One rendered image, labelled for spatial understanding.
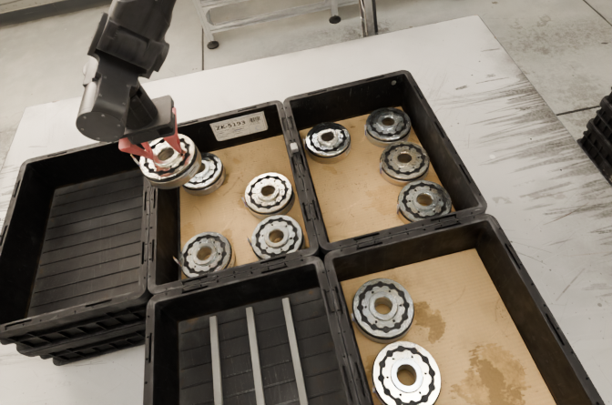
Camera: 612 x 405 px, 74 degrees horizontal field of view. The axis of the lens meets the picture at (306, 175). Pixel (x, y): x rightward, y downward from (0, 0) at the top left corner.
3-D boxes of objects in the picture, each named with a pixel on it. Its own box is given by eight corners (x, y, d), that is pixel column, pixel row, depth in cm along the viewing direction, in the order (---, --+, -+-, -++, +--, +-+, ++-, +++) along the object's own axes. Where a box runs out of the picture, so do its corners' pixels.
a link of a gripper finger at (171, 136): (193, 162, 70) (169, 126, 62) (153, 172, 70) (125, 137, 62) (191, 133, 74) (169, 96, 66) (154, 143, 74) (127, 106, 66)
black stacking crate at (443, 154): (290, 134, 102) (282, 100, 93) (403, 106, 103) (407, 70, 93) (327, 278, 78) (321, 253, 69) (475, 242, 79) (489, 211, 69)
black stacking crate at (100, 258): (55, 190, 100) (24, 162, 91) (172, 162, 101) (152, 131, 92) (19, 357, 76) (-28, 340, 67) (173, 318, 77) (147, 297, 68)
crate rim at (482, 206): (283, 106, 94) (281, 97, 92) (407, 75, 95) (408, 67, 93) (322, 258, 70) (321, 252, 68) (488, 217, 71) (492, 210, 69)
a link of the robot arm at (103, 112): (170, 37, 55) (104, 5, 51) (165, 95, 49) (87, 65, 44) (139, 94, 63) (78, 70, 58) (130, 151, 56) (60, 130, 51)
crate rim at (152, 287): (157, 136, 93) (152, 128, 92) (283, 106, 94) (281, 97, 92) (152, 301, 69) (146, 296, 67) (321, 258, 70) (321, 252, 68)
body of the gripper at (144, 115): (175, 130, 63) (154, 96, 57) (113, 146, 63) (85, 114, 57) (175, 102, 67) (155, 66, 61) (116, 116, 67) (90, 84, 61)
